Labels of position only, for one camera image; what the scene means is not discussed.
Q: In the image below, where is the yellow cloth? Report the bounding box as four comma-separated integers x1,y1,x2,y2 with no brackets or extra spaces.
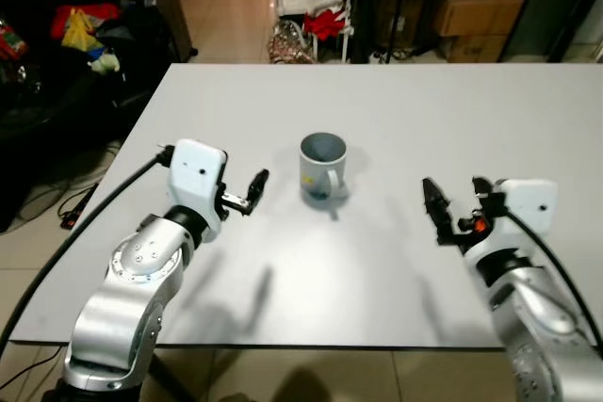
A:
60,8,102,54

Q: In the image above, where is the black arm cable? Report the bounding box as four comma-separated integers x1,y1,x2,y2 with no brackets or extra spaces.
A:
0,143,178,358
501,210,603,351

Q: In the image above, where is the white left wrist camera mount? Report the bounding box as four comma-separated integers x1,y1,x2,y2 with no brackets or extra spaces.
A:
167,138,230,239

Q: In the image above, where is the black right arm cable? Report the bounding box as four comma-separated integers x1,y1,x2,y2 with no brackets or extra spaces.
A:
501,210,603,351

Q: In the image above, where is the large brown cardboard box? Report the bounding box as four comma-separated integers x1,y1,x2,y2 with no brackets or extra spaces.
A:
434,0,526,39

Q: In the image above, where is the red fabric bundle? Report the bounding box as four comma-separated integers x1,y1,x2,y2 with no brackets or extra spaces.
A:
51,4,122,41

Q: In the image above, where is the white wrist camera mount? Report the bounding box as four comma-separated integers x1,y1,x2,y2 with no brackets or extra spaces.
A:
486,178,560,259
167,138,230,239

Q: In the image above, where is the grey printed mug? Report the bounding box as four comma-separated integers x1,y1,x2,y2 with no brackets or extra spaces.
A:
299,132,350,204

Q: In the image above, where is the black table leg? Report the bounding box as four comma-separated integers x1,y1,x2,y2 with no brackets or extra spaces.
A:
144,349,201,402

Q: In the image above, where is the small brown cardboard box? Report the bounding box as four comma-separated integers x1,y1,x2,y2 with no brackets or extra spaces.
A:
443,35,515,64

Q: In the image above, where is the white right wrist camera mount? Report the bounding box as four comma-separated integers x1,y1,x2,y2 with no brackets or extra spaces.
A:
486,178,560,259

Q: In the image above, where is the red cloth on rack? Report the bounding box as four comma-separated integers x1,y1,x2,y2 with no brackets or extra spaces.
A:
302,8,349,42

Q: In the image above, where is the grey suitcase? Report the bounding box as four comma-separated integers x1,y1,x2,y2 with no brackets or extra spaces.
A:
145,0,198,63

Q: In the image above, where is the black floor cable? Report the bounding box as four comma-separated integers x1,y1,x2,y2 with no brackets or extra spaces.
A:
55,182,101,232

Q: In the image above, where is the colourful snack packet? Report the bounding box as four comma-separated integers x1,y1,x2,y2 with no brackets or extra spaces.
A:
0,19,30,61

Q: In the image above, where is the pale white glove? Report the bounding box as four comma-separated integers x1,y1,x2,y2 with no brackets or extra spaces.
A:
89,51,122,75

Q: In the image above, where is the patterned woven bag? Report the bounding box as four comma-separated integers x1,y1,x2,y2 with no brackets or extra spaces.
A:
268,23,318,65

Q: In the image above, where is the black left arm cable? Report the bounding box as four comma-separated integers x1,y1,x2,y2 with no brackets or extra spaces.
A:
0,143,178,358

